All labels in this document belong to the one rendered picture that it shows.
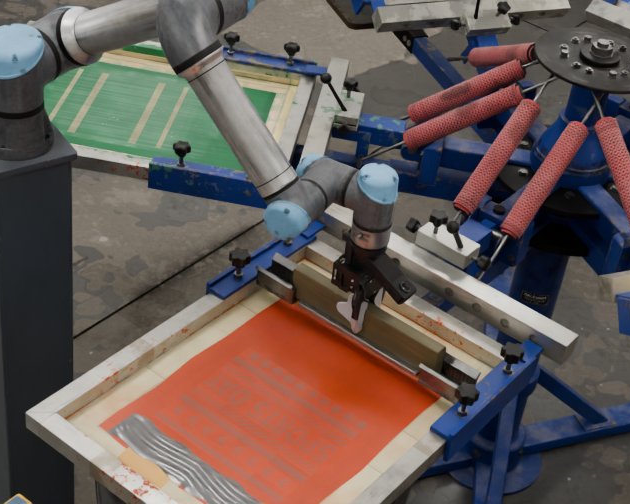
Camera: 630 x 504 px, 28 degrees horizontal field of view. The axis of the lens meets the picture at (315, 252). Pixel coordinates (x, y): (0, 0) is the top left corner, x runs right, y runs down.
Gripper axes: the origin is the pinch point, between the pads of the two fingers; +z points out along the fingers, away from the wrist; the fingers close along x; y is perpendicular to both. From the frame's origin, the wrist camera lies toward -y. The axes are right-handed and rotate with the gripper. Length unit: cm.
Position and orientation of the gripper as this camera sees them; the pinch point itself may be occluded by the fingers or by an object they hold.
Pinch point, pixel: (365, 325)
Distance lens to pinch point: 248.9
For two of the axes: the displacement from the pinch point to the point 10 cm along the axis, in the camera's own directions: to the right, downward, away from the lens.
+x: -6.2, 4.2, -6.6
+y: -7.8, -4.4, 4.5
